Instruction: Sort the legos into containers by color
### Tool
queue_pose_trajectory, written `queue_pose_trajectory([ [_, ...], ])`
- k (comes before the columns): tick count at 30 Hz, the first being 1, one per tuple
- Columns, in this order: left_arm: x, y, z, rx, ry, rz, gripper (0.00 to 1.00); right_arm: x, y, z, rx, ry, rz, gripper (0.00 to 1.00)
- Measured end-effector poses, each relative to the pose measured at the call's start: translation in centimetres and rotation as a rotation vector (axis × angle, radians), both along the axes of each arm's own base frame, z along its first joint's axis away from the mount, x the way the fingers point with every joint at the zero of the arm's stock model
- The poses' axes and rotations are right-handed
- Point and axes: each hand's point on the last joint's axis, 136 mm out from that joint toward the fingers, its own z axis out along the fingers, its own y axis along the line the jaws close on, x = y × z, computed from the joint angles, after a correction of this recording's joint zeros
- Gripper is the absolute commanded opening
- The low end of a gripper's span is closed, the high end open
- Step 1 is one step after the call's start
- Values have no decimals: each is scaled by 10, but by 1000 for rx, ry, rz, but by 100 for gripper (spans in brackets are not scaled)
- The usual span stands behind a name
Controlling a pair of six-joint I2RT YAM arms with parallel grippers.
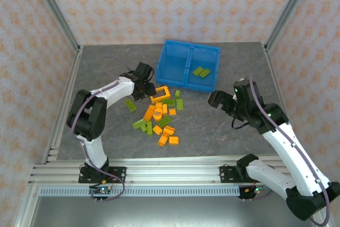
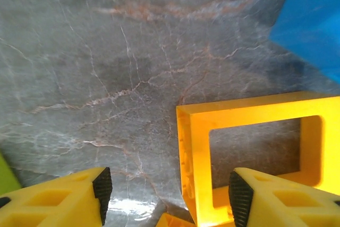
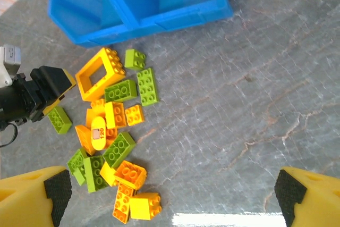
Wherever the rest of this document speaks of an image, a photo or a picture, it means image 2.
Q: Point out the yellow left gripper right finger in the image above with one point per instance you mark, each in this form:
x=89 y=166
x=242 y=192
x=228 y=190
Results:
x=287 y=205

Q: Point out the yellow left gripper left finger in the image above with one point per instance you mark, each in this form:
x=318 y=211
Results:
x=53 y=205

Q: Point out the green lego brick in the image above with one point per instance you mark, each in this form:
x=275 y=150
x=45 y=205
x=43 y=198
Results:
x=6 y=176

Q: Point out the yellow lego window frame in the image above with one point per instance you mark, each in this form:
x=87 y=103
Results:
x=196 y=158

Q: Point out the yellow lego brick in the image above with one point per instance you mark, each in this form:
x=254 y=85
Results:
x=170 y=221

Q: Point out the blue plastic bin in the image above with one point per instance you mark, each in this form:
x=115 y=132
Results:
x=313 y=11

